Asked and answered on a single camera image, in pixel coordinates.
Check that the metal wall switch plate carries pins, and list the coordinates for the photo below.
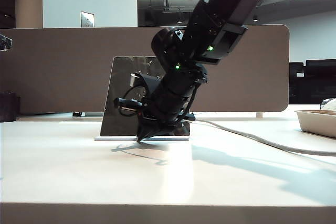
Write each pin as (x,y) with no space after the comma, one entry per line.
(87,20)

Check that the black divider clamp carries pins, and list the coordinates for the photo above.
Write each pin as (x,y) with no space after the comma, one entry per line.
(77,114)

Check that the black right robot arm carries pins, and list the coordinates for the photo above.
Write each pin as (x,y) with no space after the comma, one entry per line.
(210,24)

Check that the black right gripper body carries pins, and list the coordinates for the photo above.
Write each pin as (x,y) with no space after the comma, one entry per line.
(168,106)

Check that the brown desk divider panel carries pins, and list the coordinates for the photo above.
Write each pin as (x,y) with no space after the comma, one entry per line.
(65,72)

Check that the beige paper pulp tray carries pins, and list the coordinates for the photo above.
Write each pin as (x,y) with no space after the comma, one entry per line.
(317,124)

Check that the white crumpled bag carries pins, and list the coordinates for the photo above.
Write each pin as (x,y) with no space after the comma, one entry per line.
(329,104)

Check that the small black chair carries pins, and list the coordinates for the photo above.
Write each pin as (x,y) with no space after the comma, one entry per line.
(296,85)

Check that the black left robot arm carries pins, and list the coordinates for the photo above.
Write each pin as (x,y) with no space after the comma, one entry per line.
(5,43)

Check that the white divider bracket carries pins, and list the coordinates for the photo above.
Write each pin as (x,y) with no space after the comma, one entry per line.
(259,115)

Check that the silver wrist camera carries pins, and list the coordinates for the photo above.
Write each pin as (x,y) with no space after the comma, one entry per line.
(137,79)

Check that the dark round container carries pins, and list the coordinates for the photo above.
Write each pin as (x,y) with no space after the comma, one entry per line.
(8,107)

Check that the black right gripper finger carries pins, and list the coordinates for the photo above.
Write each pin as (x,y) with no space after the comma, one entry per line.
(144,132)
(164,130)

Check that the large black chair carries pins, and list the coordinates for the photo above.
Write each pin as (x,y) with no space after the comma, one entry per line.
(320,82)

